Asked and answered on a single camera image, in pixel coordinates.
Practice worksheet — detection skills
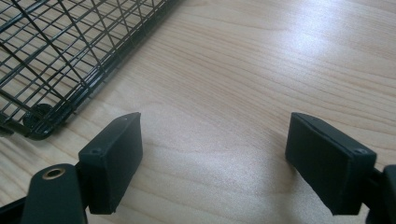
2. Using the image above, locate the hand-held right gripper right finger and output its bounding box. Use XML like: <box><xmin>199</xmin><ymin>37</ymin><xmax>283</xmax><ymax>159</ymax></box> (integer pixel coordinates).
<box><xmin>285</xmin><ymin>112</ymin><xmax>377</xmax><ymax>217</ymax></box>

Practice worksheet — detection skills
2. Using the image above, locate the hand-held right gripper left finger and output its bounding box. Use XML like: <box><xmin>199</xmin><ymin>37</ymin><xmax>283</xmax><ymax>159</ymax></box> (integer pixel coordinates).
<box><xmin>78</xmin><ymin>112</ymin><xmax>144</xmax><ymax>216</ymax></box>

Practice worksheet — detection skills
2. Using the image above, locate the black wire basket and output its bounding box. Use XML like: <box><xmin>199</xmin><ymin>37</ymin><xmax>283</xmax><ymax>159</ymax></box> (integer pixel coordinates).
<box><xmin>0</xmin><ymin>0</ymin><xmax>182</xmax><ymax>141</ymax></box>

